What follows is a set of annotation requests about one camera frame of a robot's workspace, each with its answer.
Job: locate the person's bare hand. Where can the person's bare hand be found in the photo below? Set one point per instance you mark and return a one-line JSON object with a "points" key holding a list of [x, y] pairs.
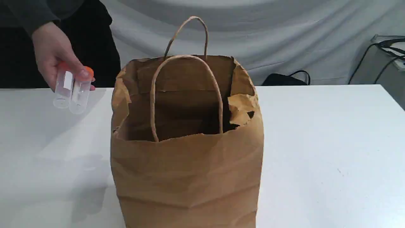
{"points": [[52, 46]]}

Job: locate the clear tube with label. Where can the clear tube with label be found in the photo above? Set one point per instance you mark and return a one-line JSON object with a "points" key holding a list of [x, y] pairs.
{"points": [[63, 87]]}

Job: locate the clear tube orange cap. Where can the clear tube orange cap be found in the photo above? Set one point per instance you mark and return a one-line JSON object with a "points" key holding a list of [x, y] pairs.
{"points": [[80, 93]]}

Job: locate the brown paper bag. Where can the brown paper bag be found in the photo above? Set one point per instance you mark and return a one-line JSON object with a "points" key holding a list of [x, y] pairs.
{"points": [[187, 138]]}

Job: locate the dark grey sleeve forearm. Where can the dark grey sleeve forearm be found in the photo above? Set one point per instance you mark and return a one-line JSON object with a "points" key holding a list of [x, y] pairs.
{"points": [[32, 14]]}

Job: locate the black bag behind table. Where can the black bag behind table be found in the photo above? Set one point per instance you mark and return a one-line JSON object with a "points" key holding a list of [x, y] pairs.
{"points": [[276, 79]]}

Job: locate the person's black torso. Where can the person's black torso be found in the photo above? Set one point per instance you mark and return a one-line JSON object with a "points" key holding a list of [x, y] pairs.
{"points": [[88, 30]]}

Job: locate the grey side cabinet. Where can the grey side cabinet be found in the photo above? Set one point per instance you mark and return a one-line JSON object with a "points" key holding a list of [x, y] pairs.
{"points": [[383, 63]]}

